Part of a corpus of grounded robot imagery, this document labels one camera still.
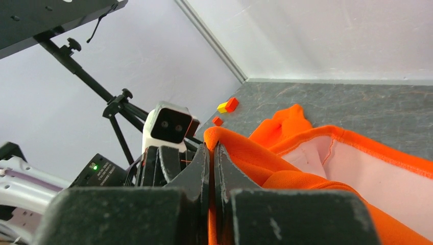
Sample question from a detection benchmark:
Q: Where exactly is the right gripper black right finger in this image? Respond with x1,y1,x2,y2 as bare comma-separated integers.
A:
214,143,380,244

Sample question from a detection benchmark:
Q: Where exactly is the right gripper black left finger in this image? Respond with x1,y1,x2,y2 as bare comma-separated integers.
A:
34,145,209,244

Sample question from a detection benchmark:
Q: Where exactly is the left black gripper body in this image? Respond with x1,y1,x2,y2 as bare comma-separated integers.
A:
125,144,203,188

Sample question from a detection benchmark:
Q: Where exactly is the orange jacket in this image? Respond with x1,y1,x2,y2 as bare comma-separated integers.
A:
204,104,432,244

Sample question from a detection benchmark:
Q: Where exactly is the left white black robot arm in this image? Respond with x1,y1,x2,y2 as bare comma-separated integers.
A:
1,142,143,244

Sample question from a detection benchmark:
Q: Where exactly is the small red block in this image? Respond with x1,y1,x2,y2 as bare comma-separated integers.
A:
212,116,224,127

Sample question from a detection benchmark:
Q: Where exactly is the red block on yellow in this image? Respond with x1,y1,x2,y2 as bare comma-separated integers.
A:
225,97,239,113

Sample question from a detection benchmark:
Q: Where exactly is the black perforated music stand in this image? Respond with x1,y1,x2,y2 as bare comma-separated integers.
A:
0,0,204,166

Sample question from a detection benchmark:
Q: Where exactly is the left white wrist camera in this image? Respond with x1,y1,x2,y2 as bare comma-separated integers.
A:
141,101,200,153

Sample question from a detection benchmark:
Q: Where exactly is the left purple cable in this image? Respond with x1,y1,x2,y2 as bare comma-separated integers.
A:
0,168,63,193

